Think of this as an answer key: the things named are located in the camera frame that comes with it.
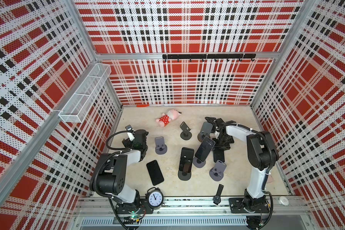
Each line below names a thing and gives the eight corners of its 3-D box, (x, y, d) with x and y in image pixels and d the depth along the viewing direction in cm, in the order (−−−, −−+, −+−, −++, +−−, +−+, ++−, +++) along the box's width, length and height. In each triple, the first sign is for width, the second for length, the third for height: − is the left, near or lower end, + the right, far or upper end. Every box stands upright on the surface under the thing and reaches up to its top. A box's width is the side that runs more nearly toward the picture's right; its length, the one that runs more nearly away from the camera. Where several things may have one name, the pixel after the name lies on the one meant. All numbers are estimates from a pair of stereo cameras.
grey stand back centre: (181, 141, 102) (181, 133, 93) (178, 131, 107) (178, 122, 99) (190, 139, 103) (191, 131, 94) (187, 129, 108) (187, 120, 100)
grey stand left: (156, 154, 95) (153, 146, 87) (157, 145, 100) (155, 136, 91) (166, 154, 95) (165, 146, 86) (167, 145, 100) (165, 136, 91)
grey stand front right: (207, 176, 86) (210, 169, 78) (212, 165, 90) (216, 158, 82) (218, 183, 83) (222, 177, 75) (223, 171, 88) (228, 164, 80)
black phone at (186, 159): (179, 173, 87) (179, 162, 74) (181, 159, 92) (181, 147, 80) (191, 174, 86) (193, 163, 73) (192, 160, 92) (194, 148, 79)
